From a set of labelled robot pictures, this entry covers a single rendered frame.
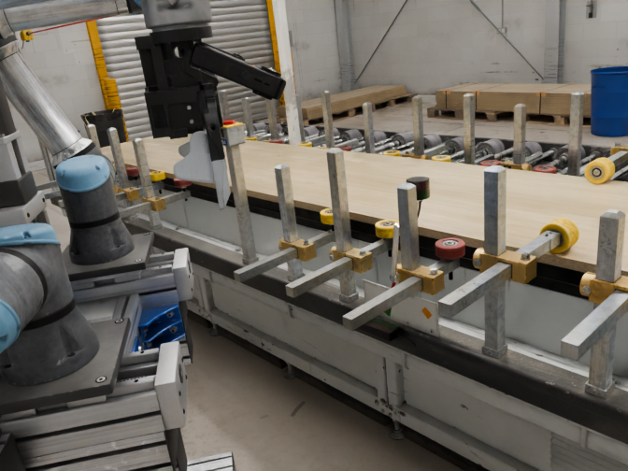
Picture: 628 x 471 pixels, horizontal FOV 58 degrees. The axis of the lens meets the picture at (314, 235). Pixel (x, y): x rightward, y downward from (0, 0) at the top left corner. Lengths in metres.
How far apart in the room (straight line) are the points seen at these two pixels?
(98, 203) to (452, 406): 1.31
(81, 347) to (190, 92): 0.49
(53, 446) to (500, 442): 1.38
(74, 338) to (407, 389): 1.42
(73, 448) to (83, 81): 8.42
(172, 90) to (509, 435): 1.57
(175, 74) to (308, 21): 10.76
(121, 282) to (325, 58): 10.43
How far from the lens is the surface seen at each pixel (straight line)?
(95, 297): 1.46
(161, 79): 0.69
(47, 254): 0.94
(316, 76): 11.50
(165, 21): 0.67
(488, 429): 2.01
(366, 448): 2.29
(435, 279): 1.49
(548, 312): 1.62
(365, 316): 1.36
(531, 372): 1.44
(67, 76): 9.22
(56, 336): 0.97
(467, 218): 1.81
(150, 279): 1.43
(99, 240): 1.41
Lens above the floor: 1.50
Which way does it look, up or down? 20 degrees down
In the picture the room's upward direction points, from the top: 7 degrees counter-clockwise
